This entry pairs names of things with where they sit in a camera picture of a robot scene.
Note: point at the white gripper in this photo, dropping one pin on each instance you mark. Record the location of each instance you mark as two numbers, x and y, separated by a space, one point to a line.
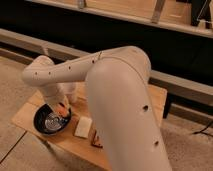
53 95

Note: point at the orange pepper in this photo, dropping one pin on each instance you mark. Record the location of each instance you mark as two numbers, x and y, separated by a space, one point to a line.
62 110

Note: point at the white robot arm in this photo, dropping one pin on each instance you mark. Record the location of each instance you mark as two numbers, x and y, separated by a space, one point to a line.
116 84

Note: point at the black ceramic bowl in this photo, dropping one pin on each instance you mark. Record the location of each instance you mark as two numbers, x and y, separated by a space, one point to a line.
47 122

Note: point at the translucent plastic cup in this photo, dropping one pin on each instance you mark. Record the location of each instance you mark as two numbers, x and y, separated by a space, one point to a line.
70 91

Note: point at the wooden table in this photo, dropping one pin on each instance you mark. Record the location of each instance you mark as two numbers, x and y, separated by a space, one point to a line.
65 139

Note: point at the beige sponge block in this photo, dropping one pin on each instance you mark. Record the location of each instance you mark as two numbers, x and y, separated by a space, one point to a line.
83 127

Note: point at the red and black box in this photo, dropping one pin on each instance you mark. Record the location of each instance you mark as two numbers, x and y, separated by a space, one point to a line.
96 141

